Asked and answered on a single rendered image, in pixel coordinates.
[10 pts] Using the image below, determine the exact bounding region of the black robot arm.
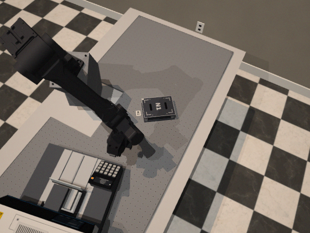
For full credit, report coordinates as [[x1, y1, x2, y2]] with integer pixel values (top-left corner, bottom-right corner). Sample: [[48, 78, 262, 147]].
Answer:
[[0, 17, 144, 157]]

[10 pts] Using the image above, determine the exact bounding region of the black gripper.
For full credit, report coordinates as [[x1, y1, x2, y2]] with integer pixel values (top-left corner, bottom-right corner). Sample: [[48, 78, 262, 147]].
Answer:
[[107, 130, 133, 157]]

